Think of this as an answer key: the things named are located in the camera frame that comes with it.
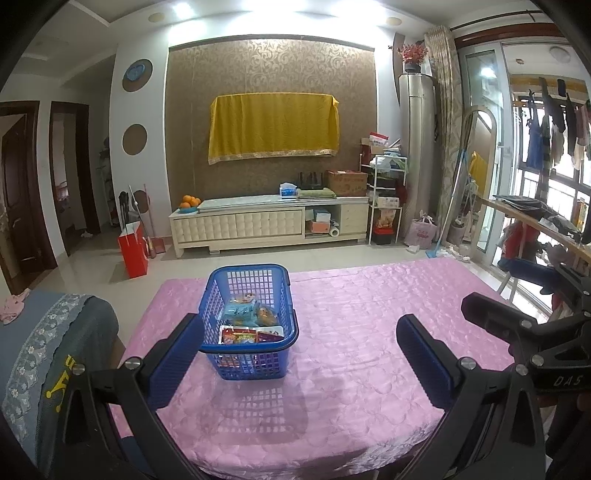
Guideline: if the grey lace-trimmed cloth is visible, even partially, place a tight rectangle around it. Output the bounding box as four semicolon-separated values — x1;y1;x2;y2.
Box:
0;288;95;444

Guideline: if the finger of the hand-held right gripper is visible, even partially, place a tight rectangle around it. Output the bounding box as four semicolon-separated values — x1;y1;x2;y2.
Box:
461;292;561;356
496;257;591;319

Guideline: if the pink shopping bag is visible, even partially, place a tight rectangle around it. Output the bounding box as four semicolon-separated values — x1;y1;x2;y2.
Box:
411;216;439;250

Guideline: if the row of hanging laundry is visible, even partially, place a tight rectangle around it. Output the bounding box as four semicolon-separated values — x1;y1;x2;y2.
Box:
519;78;591;171

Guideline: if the red and white carton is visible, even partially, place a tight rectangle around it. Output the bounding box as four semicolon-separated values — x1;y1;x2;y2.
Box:
360;132;391;155

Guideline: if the dark grey bag yellow print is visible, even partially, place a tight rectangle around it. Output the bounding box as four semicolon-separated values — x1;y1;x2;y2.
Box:
37;295;120;462

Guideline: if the black folded cloth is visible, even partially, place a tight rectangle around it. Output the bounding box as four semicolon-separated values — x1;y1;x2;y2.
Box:
492;194;591;241

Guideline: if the red flower vase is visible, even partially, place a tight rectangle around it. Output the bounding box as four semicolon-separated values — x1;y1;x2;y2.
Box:
396;42;430;75

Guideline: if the dark wooden door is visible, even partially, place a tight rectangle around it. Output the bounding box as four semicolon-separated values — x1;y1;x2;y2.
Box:
0;102;58;287

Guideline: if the glass balcony door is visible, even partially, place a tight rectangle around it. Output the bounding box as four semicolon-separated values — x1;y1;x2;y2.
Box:
464;41;509;252

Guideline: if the brown cardboard box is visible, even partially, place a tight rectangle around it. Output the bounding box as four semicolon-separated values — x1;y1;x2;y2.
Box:
327;170;369;197

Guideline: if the blue plastic basket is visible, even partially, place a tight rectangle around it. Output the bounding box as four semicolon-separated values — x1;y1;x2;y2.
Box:
198;264;299;381

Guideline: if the pink quilted tablecloth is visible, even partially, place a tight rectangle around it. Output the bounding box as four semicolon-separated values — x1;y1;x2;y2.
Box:
108;256;541;480

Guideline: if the blue flat mop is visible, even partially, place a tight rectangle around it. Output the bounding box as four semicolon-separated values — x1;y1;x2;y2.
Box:
424;150;465;258

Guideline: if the round wall disc blue plate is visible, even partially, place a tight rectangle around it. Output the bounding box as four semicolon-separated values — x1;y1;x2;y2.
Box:
122;58;154;92

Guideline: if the red paper bag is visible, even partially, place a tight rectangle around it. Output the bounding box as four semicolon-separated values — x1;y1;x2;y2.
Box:
117;222;149;279

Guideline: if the wooden clothes rack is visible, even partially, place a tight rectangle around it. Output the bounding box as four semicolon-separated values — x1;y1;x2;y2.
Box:
478;196;591;296

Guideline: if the brown round wall disc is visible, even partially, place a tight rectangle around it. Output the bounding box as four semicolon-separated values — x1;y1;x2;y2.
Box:
122;124;148;154

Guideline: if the dark wooden door frame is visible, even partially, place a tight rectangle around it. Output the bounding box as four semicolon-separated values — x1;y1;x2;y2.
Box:
48;102;102;257

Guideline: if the silver standing air conditioner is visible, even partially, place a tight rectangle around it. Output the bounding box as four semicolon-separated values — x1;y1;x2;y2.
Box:
399;73;439;245

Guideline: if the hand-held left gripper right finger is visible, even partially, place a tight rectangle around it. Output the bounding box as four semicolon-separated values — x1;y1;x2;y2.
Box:
396;314;548;480

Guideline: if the patterned beige curtain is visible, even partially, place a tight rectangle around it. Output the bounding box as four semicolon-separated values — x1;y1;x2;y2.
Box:
425;25;467;245

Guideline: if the small pink cloth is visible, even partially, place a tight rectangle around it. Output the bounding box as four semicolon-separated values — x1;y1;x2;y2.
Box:
0;288;32;324

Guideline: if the arched floor mirror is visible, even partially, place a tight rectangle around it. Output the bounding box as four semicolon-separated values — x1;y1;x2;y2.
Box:
455;105;504;254

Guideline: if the light blue biscuit packet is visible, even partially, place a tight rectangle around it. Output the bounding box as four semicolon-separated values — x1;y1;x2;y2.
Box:
219;305;258;326

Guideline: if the white metal rack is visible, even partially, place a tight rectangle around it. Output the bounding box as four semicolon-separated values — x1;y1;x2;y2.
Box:
358;143;409;245

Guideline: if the cream television cabinet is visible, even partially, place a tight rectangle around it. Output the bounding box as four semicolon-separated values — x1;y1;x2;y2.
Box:
168;195;370;258

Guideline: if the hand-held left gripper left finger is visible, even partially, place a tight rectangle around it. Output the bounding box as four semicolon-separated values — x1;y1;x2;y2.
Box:
58;313;204;480

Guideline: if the yellow television cover cloth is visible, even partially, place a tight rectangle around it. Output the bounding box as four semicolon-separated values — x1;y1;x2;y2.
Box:
208;93;340;165

